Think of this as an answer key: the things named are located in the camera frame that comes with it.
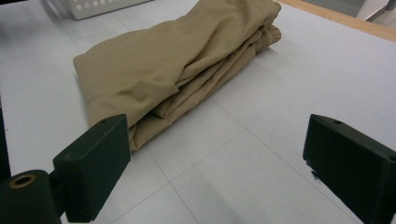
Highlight khaki pants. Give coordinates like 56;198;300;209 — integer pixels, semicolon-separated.
73;0;283;152

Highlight white perforated basket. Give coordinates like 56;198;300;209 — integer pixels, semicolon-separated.
40;0;153;21

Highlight grey metal stand leg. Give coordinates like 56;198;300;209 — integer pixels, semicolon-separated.
356;0;396;22

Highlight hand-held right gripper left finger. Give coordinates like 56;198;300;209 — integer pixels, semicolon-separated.
52;113;132;224

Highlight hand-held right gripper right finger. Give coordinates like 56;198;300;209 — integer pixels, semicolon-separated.
302;113;396;224

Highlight wooden table edge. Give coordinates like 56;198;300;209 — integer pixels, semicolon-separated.
276;0;396;44

